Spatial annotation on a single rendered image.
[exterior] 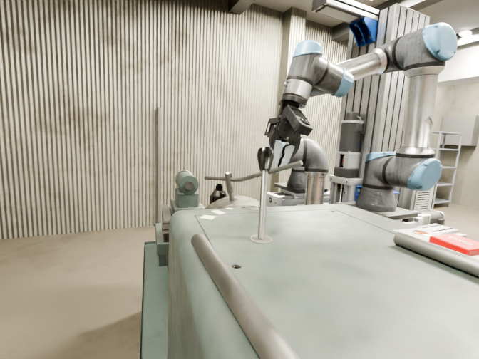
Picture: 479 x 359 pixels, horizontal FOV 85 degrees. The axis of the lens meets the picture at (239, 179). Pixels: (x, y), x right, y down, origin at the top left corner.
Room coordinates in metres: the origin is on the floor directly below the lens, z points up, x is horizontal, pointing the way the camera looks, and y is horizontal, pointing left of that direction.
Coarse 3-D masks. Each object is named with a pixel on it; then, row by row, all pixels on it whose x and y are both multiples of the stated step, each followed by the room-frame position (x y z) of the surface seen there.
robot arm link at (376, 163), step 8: (376, 152) 1.03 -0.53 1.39; (384, 152) 1.02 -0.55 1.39; (392, 152) 1.01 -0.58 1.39; (368, 160) 1.05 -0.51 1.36; (376, 160) 1.02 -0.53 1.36; (384, 160) 1.00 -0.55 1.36; (368, 168) 1.05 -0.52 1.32; (376, 168) 1.01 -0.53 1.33; (384, 168) 0.98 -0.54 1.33; (368, 176) 1.05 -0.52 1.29; (376, 176) 1.02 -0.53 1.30; (384, 176) 0.98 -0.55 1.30; (376, 184) 1.02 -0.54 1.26; (384, 184) 1.01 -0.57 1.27
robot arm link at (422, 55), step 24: (408, 48) 0.92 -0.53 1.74; (432, 48) 0.86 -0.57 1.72; (456, 48) 0.88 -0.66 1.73; (408, 72) 0.92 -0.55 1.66; (432, 72) 0.88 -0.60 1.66; (408, 96) 0.93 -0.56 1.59; (432, 96) 0.89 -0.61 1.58; (408, 120) 0.92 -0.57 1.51; (432, 120) 0.90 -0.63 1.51; (408, 144) 0.91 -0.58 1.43; (408, 168) 0.90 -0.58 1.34; (432, 168) 0.87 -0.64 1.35
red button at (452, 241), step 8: (432, 240) 0.43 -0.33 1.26; (440, 240) 0.42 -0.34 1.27; (448, 240) 0.41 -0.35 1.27; (456, 240) 0.42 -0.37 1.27; (464, 240) 0.42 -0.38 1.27; (472, 240) 0.42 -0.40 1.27; (448, 248) 0.40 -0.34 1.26; (456, 248) 0.39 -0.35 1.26; (464, 248) 0.38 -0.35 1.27; (472, 248) 0.39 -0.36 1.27
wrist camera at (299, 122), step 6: (288, 108) 0.71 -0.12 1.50; (294, 108) 0.72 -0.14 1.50; (288, 114) 0.70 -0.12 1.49; (294, 114) 0.67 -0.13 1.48; (300, 114) 0.70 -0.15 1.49; (288, 120) 0.69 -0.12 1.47; (294, 120) 0.66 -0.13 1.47; (300, 120) 0.65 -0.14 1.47; (306, 120) 0.65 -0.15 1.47; (294, 126) 0.65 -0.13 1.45; (300, 126) 0.64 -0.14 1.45; (306, 126) 0.64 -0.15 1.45; (312, 126) 0.65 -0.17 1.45; (300, 132) 0.65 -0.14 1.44; (306, 132) 0.65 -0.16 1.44
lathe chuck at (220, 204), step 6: (222, 198) 0.79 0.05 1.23; (228, 198) 0.78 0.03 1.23; (234, 198) 0.78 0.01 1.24; (240, 198) 0.77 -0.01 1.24; (246, 198) 0.78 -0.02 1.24; (252, 198) 0.82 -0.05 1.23; (210, 204) 0.78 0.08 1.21; (216, 204) 0.75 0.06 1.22; (222, 204) 0.74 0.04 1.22; (228, 204) 0.72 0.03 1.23
